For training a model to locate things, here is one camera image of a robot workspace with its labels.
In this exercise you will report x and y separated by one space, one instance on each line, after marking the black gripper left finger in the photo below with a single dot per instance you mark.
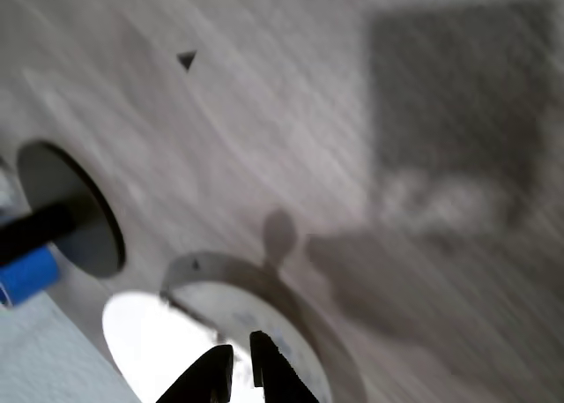
207 376

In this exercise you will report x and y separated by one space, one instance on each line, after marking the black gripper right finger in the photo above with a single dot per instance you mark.
277 376

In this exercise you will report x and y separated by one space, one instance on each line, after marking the white round plate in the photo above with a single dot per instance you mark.
264 323

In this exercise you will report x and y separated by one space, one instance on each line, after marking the blue cylindrical plug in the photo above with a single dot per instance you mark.
26 275

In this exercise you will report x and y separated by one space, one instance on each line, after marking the grey round table grommet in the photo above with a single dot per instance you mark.
83 169

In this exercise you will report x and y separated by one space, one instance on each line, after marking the small black triangular chip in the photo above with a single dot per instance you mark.
187 60

